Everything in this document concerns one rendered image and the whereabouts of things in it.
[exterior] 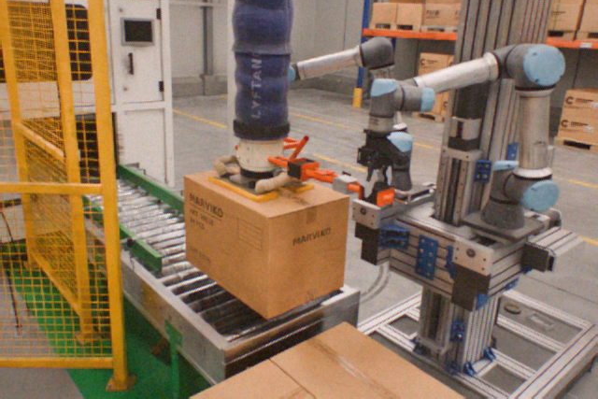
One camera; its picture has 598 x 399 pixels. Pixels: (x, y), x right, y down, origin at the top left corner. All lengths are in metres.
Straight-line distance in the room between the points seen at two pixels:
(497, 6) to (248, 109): 1.01
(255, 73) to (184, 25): 9.78
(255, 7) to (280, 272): 0.94
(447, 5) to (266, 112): 8.13
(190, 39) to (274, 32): 9.88
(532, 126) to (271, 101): 0.89
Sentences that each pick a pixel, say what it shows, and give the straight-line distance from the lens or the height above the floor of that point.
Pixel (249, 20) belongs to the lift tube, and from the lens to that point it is 1.87.
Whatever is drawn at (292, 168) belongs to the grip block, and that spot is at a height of 1.21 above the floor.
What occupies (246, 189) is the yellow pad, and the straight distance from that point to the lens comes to 1.95.
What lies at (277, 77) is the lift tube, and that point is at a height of 1.52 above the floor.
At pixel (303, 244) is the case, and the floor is 0.93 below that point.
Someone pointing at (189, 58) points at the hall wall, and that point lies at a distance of 11.73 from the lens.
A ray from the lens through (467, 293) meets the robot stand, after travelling 2.02.
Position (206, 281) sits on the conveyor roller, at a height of 0.53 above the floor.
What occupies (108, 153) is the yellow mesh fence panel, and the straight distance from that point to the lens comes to 2.25.
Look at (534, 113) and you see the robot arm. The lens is 1.77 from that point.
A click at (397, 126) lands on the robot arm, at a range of 2.31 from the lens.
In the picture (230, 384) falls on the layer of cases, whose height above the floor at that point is 0.54.
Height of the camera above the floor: 1.72
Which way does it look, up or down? 17 degrees down
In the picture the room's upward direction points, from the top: 3 degrees clockwise
